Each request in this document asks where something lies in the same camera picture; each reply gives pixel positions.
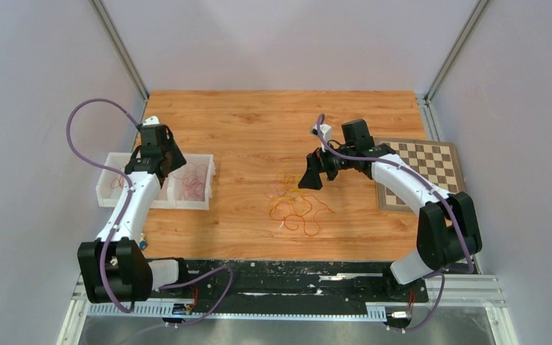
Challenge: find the white slotted cable duct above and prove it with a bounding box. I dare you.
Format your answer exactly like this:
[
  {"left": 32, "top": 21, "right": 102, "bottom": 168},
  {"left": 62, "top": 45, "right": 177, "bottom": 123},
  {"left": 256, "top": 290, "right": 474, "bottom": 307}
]
[{"left": 87, "top": 301, "right": 387, "bottom": 322}]

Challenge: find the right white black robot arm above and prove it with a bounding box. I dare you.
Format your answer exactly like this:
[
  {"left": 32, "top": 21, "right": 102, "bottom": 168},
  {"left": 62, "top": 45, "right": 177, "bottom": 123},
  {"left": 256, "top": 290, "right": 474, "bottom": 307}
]
[{"left": 298, "top": 114, "right": 482, "bottom": 300}]

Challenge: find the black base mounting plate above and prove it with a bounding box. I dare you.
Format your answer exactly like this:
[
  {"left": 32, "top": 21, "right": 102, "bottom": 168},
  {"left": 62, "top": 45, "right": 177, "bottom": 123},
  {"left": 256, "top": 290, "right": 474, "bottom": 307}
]
[{"left": 149, "top": 259, "right": 430, "bottom": 316}]

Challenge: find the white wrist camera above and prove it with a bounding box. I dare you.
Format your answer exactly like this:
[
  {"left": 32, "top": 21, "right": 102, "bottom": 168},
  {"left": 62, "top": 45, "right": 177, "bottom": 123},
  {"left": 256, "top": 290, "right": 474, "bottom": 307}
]
[
  {"left": 310, "top": 124, "right": 332, "bottom": 152},
  {"left": 136, "top": 116, "right": 160, "bottom": 130}
]

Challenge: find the wooden chessboard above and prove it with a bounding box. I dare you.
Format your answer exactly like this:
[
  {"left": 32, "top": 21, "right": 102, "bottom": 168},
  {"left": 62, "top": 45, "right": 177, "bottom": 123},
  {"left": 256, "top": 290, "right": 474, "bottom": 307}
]
[{"left": 374, "top": 137, "right": 466, "bottom": 193}]

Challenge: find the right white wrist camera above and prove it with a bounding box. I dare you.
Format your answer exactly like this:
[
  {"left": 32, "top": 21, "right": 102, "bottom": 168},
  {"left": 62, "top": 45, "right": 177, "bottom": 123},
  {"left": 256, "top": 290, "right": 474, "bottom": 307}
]
[{"left": 310, "top": 124, "right": 332, "bottom": 152}]

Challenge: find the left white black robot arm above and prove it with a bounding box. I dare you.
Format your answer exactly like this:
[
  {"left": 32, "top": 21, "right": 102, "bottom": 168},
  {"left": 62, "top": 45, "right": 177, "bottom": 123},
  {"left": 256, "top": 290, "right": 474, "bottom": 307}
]
[{"left": 77, "top": 124, "right": 191, "bottom": 305}]

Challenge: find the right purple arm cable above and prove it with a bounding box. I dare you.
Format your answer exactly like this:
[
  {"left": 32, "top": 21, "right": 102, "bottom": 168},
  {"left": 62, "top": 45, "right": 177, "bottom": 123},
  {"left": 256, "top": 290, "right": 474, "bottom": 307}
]
[{"left": 315, "top": 113, "right": 475, "bottom": 333}]

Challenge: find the white blue toy block car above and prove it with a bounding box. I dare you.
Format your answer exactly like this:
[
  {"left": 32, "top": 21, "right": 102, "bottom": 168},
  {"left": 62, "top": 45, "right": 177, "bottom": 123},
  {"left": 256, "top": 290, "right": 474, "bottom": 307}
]
[{"left": 138, "top": 237, "right": 148, "bottom": 251}]

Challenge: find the white plastic two-compartment bin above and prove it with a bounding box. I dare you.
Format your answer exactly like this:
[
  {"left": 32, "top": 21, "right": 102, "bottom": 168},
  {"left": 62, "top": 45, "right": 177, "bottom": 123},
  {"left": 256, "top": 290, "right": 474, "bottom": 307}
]
[{"left": 96, "top": 153, "right": 216, "bottom": 211}]

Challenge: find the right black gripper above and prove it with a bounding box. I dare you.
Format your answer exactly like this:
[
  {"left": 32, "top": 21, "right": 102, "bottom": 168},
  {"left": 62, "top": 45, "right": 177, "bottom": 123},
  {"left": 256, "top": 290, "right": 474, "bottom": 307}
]
[{"left": 298, "top": 139, "right": 355, "bottom": 190}]

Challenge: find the aluminium frame rail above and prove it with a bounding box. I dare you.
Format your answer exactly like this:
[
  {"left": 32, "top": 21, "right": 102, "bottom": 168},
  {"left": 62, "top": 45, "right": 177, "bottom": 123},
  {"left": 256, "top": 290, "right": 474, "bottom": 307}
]
[{"left": 72, "top": 268, "right": 507, "bottom": 308}]

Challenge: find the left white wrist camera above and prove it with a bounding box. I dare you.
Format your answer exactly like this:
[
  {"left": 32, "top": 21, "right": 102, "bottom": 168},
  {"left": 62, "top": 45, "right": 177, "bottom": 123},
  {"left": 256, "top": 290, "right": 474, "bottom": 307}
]
[{"left": 136, "top": 116, "right": 160, "bottom": 130}]

